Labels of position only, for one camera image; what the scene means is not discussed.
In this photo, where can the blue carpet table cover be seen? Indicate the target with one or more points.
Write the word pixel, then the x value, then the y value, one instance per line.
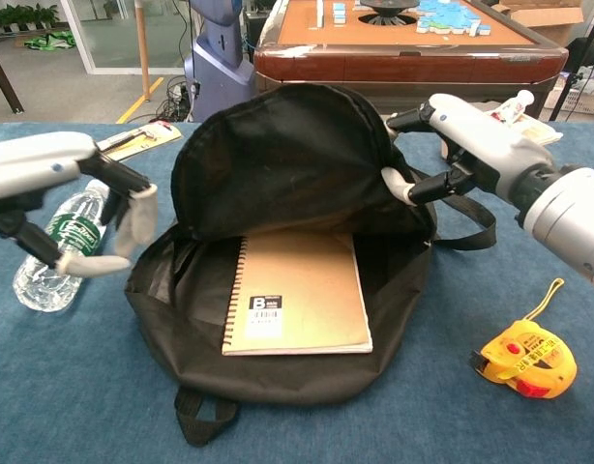
pixel 84 386

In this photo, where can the yellow tape measure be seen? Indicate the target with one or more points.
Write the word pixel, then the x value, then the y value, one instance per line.
pixel 534 362

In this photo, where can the black mahjong table centre dial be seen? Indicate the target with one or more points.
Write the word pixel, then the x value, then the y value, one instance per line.
pixel 386 12

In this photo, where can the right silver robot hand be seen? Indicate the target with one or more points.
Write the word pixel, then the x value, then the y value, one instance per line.
pixel 490 145

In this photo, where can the carded tool blister pack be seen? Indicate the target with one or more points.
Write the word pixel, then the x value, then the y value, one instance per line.
pixel 142 137

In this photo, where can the brown spiral notebook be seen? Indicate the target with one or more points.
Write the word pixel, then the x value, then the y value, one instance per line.
pixel 306 290

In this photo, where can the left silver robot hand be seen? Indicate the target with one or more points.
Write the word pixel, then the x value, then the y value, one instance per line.
pixel 31 164

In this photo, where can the black fabric backpack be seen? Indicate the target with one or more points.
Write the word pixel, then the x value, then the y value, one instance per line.
pixel 287 164

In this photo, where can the white plastic basket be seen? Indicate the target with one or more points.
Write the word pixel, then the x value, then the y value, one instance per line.
pixel 577 99

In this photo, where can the cardboard box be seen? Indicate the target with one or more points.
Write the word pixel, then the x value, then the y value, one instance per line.
pixel 543 19

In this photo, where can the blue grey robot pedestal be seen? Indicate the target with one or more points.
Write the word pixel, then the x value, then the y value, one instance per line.
pixel 219 72

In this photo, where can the black tripod stand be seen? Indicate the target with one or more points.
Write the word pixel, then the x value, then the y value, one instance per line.
pixel 575 63

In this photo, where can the white squeeze tube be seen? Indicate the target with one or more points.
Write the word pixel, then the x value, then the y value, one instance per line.
pixel 514 106

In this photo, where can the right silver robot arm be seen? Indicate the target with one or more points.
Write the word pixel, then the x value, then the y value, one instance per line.
pixel 570 217

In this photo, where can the wooden pole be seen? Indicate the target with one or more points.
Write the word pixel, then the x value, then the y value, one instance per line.
pixel 143 53

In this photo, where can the clear water bottle green label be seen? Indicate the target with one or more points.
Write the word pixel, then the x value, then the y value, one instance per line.
pixel 45 275

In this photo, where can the green potted plants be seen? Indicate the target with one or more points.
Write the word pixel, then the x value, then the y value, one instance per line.
pixel 21 17

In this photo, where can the brown mahjong table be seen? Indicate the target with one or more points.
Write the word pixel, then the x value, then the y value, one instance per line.
pixel 403 58

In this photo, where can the blue mahjong tile pile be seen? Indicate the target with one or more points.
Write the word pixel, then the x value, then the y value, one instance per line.
pixel 452 17

